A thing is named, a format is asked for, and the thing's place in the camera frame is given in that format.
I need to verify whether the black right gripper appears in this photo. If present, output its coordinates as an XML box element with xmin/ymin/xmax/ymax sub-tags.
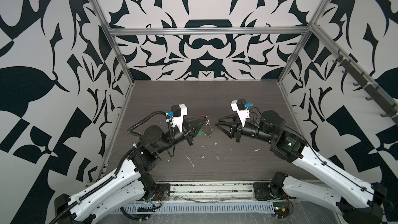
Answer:
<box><xmin>218</xmin><ymin>113</ymin><xmax>277</xmax><ymax>145</ymax></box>

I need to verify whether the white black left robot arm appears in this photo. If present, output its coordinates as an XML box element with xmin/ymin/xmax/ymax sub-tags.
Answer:
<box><xmin>51</xmin><ymin>111</ymin><xmax>208</xmax><ymax>224</ymax></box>

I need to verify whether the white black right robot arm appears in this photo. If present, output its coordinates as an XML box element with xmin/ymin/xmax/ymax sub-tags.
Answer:
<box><xmin>216</xmin><ymin>111</ymin><xmax>387</xmax><ymax>224</ymax></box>

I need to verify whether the green circuit board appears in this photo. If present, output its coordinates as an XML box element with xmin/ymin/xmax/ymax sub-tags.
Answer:
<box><xmin>273</xmin><ymin>201</ymin><xmax>294</xmax><ymax>219</ymax></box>

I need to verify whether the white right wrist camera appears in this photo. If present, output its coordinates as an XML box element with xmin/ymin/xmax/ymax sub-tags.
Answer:
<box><xmin>231</xmin><ymin>99</ymin><xmax>252</xmax><ymax>127</ymax></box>

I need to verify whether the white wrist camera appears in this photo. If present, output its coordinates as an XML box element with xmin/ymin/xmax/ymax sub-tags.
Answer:
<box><xmin>231</xmin><ymin>99</ymin><xmax>252</xmax><ymax>127</ymax></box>
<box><xmin>166</xmin><ymin>104</ymin><xmax>188</xmax><ymax>133</ymax></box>

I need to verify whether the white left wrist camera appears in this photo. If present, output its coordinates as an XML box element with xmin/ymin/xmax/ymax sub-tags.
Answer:
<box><xmin>166</xmin><ymin>104</ymin><xmax>188</xmax><ymax>133</ymax></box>

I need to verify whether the black corrugated cable hose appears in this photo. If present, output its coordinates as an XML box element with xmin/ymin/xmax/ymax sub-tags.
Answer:
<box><xmin>127</xmin><ymin>110</ymin><xmax>170</xmax><ymax>138</ymax></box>

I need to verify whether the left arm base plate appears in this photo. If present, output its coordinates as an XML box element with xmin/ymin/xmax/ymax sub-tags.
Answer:
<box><xmin>125</xmin><ymin>183</ymin><xmax>171</xmax><ymax>202</ymax></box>

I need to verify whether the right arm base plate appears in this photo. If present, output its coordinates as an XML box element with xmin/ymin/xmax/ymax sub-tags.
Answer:
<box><xmin>253</xmin><ymin>182</ymin><xmax>296</xmax><ymax>201</ymax></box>

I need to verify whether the white slotted cable duct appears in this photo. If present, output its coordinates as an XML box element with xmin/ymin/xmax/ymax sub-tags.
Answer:
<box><xmin>123</xmin><ymin>202</ymin><xmax>275</xmax><ymax>214</ymax></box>

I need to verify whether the aluminium frame top crossbar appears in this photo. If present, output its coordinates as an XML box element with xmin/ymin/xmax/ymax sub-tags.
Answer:
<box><xmin>108</xmin><ymin>27</ymin><xmax>309</xmax><ymax>36</ymax></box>

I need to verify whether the aluminium frame corner post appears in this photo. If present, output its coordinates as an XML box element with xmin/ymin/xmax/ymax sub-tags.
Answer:
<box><xmin>88</xmin><ymin>0</ymin><xmax>135</xmax><ymax>86</ymax></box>

